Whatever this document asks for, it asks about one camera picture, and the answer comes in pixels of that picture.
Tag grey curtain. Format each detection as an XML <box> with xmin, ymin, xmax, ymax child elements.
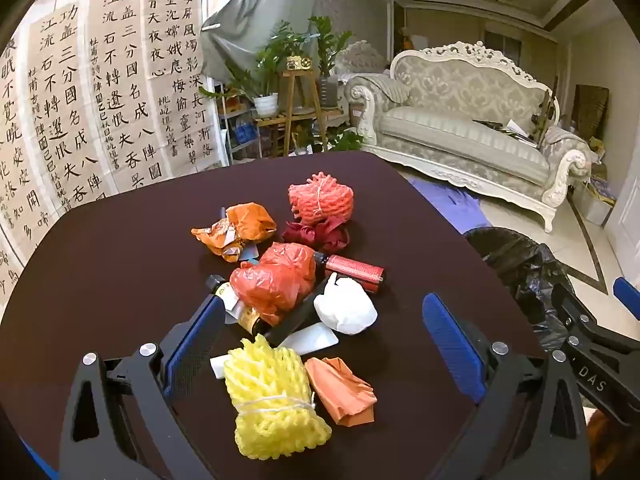
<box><xmin>200</xmin><ymin>0</ymin><xmax>326</xmax><ymax>81</ymax></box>

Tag ornate white sofa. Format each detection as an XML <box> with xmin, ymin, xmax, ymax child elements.
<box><xmin>345</xmin><ymin>40</ymin><xmax>593</xmax><ymax>233</ymax></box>

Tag red plastic bag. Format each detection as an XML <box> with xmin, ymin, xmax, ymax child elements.
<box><xmin>229</xmin><ymin>242</ymin><xmax>317</xmax><ymax>327</ymax></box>

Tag dark brown patterned panel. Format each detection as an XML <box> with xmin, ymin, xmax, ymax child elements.
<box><xmin>572</xmin><ymin>84</ymin><xmax>610</xmax><ymax>137</ymax></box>

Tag purple cloth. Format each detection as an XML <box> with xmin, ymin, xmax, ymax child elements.
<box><xmin>407</xmin><ymin>175</ymin><xmax>493</xmax><ymax>233</ymax></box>

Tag wooden plant stand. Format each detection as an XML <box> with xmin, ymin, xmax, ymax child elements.
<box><xmin>254</xmin><ymin>67</ymin><xmax>329</xmax><ymax>157</ymax></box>

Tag yellow foam fruit net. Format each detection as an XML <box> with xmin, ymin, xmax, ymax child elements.
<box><xmin>222</xmin><ymin>334</ymin><xmax>333</xmax><ymax>460</ymax></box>

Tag red foam fruit net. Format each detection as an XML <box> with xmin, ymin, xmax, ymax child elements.
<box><xmin>287</xmin><ymin>172</ymin><xmax>355</xmax><ymax>226</ymax></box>

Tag white storage box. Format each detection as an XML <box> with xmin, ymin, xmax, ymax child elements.
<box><xmin>581</xmin><ymin>180</ymin><xmax>619</xmax><ymax>227</ymax></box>

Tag white door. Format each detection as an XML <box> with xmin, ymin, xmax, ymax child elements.
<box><xmin>602</xmin><ymin>155</ymin><xmax>640</xmax><ymax>286</ymax></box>

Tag orange red mesh waste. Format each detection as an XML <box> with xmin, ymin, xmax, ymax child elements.
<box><xmin>191</xmin><ymin>202</ymin><xmax>277</xmax><ymax>263</ymax></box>

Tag calligraphy paper sheet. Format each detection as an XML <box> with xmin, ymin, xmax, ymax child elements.
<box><xmin>86</xmin><ymin>0</ymin><xmax>168</xmax><ymax>198</ymax></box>
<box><xmin>26</xmin><ymin>7</ymin><xmax>111</xmax><ymax>226</ymax></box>
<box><xmin>0</xmin><ymin>42</ymin><xmax>53</xmax><ymax>281</ymax></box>
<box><xmin>141</xmin><ymin>0</ymin><xmax>217</xmax><ymax>173</ymax></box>

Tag dark red wrapper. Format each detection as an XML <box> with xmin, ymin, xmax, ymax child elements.
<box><xmin>281</xmin><ymin>219</ymin><xmax>351</xmax><ymax>255</ymax></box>

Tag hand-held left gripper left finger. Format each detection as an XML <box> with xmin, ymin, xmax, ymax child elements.
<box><xmin>57</xmin><ymin>275</ymin><xmax>228</xmax><ymax>480</ymax></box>

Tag metal shelf with blue crate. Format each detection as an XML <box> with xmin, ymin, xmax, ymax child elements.
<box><xmin>217</xmin><ymin>102</ymin><xmax>262</xmax><ymax>164</ymax></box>

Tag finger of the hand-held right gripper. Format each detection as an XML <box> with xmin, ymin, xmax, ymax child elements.
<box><xmin>614</xmin><ymin>276</ymin><xmax>640</xmax><ymax>321</ymax></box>
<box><xmin>547</xmin><ymin>277</ymin><xmax>602</xmax><ymax>345</ymax></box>

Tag small brown glass bottle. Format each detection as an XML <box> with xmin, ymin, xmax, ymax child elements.
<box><xmin>216</xmin><ymin>282</ymin><xmax>268</xmax><ymax>337</ymax></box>

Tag tall plant in grey pot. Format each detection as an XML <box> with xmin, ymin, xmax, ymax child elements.
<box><xmin>309</xmin><ymin>15</ymin><xmax>354</xmax><ymax>109</ymax></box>

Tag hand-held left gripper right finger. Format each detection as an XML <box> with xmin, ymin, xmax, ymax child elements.
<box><xmin>422</xmin><ymin>292</ymin><xmax>591</xmax><ymax>480</ymax></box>

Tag striped cushion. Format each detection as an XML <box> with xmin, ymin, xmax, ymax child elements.
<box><xmin>367</xmin><ymin>74</ymin><xmax>412</xmax><ymax>107</ymax></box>

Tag patterned throw blanket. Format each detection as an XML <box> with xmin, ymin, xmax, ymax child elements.
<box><xmin>540</xmin><ymin>125</ymin><xmax>606</xmax><ymax>182</ymax></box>

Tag ornate white armchair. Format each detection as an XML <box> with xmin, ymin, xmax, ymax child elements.
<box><xmin>335</xmin><ymin>40</ymin><xmax>396</xmax><ymax>92</ymax></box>

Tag papers on sofa seat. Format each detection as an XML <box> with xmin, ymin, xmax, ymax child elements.
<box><xmin>472</xmin><ymin>119</ymin><xmax>542</xmax><ymax>149</ymax></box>

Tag leafy plant in white pot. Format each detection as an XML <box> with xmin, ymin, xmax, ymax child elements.
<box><xmin>224</xmin><ymin>20</ymin><xmax>303</xmax><ymax>117</ymax></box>

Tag white card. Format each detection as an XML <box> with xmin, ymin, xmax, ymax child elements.
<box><xmin>209</xmin><ymin>352</ymin><xmax>236</xmax><ymax>381</ymax></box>

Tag orange paper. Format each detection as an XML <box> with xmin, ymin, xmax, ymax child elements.
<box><xmin>304</xmin><ymin>356</ymin><xmax>377</xmax><ymax>427</ymax></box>

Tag white tissue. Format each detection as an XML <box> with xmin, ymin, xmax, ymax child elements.
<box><xmin>313</xmin><ymin>274</ymin><xmax>378</xmax><ymax>336</ymax></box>

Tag toy rifle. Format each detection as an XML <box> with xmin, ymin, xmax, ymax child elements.
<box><xmin>532</xmin><ymin>77</ymin><xmax>559</xmax><ymax>144</ymax></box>

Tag black marker pen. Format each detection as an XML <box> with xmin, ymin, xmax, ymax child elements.
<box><xmin>262</xmin><ymin>280</ymin><xmax>331</xmax><ymax>346</ymax></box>

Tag small green floor plant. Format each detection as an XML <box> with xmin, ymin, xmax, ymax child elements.
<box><xmin>309</xmin><ymin>125</ymin><xmax>366</xmax><ymax>154</ymax></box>

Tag bin with black bag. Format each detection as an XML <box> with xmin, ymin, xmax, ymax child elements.
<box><xmin>462</xmin><ymin>227</ymin><xmax>573</xmax><ymax>361</ymax></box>

